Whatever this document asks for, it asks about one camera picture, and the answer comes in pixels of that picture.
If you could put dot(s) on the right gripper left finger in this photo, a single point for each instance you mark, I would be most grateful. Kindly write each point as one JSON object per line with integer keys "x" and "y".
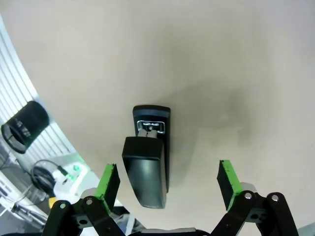
{"x": 108, "y": 186}

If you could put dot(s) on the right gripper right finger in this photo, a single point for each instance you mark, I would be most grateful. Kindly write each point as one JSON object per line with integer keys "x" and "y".
{"x": 229, "y": 184}

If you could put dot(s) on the white device with green lights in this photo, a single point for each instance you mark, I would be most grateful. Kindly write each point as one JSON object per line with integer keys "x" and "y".
{"x": 73, "y": 174}

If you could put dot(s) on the large black stapler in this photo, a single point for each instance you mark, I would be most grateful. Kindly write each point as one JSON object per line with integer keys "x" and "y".
{"x": 147, "y": 169}

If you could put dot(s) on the black cylindrical camera lens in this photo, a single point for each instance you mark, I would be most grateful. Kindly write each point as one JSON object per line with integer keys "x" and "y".
{"x": 25, "y": 125}

